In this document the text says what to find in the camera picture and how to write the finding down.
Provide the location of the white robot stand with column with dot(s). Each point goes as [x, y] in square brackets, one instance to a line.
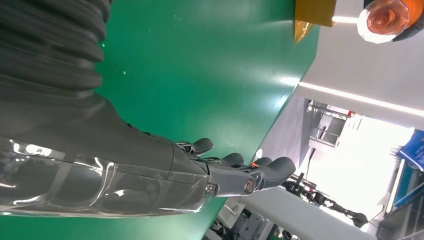
[291, 212]

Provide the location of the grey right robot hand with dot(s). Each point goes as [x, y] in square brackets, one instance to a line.
[99, 159]

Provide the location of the grey metal rack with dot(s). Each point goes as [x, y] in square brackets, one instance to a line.
[326, 127]

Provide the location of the yellow taped cardboard box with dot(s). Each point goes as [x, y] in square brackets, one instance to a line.
[314, 13]

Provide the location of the blue sign board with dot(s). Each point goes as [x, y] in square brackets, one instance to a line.
[414, 150]

